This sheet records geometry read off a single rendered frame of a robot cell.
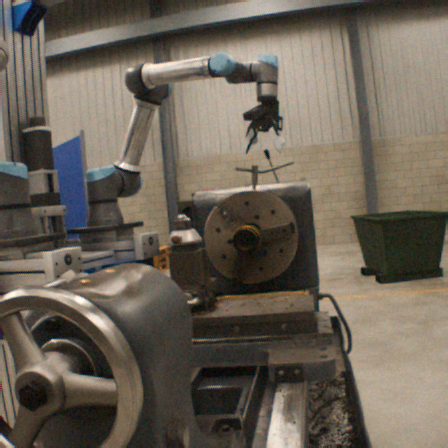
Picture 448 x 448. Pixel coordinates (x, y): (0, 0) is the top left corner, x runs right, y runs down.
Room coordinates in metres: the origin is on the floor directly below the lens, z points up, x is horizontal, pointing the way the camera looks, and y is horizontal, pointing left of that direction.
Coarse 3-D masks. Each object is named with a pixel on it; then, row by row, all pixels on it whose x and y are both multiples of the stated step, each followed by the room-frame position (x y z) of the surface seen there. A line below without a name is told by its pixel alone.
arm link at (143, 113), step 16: (144, 96) 1.82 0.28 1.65; (160, 96) 1.85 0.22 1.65; (144, 112) 1.85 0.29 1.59; (128, 128) 1.89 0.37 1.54; (144, 128) 1.88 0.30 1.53; (128, 144) 1.88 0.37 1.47; (144, 144) 1.92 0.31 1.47; (128, 160) 1.89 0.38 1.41; (128, 176) 1.90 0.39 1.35; (128, 192) 1.92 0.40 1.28
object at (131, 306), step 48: (48, 288) 0.32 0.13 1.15; (96, 288) 0.38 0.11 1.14; (144, 288) 0.43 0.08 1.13; (48, 336) 0.36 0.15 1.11; (96, 336) 0.31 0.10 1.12; (144, 336) 0.37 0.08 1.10; (192, 336) 0.50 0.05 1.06; (48, 384) 0.30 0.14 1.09; (96, 384) 0.31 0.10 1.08; (144, 384) 0.36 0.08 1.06; (0, 432) 0.33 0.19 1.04; (48, 432) 0.38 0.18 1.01; (96, 432) 0.37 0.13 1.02; (144, 432) 0.37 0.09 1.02; (192, 432) 0.47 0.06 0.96; (240, 432) 0.55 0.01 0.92
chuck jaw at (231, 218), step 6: (222, 204) 1.60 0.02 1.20; (228, 204) 1.58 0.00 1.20; (222, 210) 1.56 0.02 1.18; (228, 210) 1.55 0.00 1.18; (222, 216) 1.56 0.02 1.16; (228, 216) 1.55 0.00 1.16; (234, 216) 1.53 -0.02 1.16; (228, 222) 1.53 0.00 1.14; (234, 222) 1.53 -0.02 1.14; (240, 222) 1.51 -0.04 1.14; (234, 228) 1.51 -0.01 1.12
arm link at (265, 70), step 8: (264, 56) 1.62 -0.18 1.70; (272, 56) 1.62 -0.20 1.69; (256, 64) 1.64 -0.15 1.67; (264, 64) 1.62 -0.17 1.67; (272, 64) 1.62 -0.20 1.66; (256, 72) 1.64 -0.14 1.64; (264, 72) 1.62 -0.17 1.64; (272, 72) 1.62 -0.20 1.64; (256, 80) 1.66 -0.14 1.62; (264, 80) 1.62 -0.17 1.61; (272, 80) 1.62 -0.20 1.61
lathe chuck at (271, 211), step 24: (240, 192) 1.58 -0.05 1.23; (264, 192) 1.57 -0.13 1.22; (216, 216) 1.60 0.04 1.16; (240, 216) 1.59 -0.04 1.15; (264, 216) 1.57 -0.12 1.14; (288, 216) 1.56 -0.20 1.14; (216, 240) 1.60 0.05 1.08; (240, 240) 1.66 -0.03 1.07; (288, 240) 1.56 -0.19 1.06; (216, 264) 1.60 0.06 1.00; (264, 264) 1.58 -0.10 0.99; (288, 264) 1.56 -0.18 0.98
